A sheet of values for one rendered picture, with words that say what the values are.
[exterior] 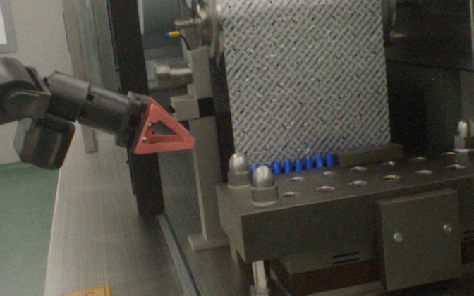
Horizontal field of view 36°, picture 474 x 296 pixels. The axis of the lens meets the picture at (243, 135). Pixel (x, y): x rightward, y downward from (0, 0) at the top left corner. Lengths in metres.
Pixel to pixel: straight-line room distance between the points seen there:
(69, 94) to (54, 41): 5.60
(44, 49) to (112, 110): 5.61
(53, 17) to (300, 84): 5.59
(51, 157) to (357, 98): 0.44
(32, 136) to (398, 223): 0.48
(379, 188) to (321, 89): 0.21
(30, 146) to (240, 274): 0.33
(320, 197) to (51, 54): 5.77
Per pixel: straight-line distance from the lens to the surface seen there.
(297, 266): 0.90
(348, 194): 0.89
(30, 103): 0.93
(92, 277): 1.11
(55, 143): 1.00
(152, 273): 1.08
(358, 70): 1.07
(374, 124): 1.09
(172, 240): 1.20
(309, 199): 0.89
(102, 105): 0.97
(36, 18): 6.57
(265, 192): 0.87
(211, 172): 1.12
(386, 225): 0.89
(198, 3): 1.04
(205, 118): 1.10
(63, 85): 0.97
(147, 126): 0.96
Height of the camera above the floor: 1.28
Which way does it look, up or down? 11 degrees down
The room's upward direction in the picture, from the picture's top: 6 degrees counter-clockwise
